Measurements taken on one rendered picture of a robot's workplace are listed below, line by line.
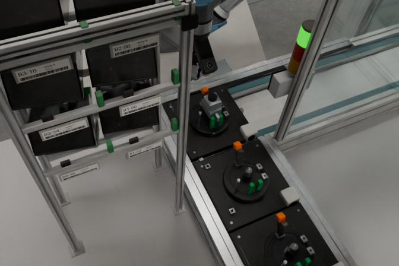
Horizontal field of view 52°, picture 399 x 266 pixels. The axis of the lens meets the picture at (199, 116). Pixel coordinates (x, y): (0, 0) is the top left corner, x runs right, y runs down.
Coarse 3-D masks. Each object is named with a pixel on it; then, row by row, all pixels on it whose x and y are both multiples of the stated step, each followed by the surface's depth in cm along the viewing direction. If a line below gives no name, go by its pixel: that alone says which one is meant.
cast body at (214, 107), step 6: (204, 96) 129; (210, 96) 128; (216, 96) 128; (204, 102) 130; (210, 102) 127; (216, 102) 128; (204, 108) 132; (210, 108) 128; (216, 108) 129; (210, 114) 129; (216, 114) 130; (216, 120) 130
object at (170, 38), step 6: (162, 30) 164; (168, 30) 169; (174, 30) 174; (162, 36) 164; (168, 36) 166; (174, 36) 170; (162, 42) 167; (168, 42) 167; (174, 42) 168; (162, 48) 170; (168, 48) 170; (174, 48) 171
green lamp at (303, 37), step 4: (300, 28) 103; (300, 32) 103; (304, 32) 101; (300, 36) 103; (304, 36) 102; (308, 36) 101; (300, 40) 104; (304, 40) 103; (300, 44) 104; (304, 44) 104
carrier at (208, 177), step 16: (256, 144) 133; (208, 160) 128; (224, 160) 128; (256, 160) 129; (272, 160) 129; (208, 176) 125; (224, 176) 123; (240, 176) 123; (256, 176) 123; (272, 176) 126; (208, 192) 121; (224, 192) 122; (240, 192) 120; (256, 192) 120; (272, 192) 123; (288, 192) 121; (224, 208) 118; (240, 208) 119; (256, 208) 119; (272, 208) 119; (224, 224) 116; (240, 224) 116
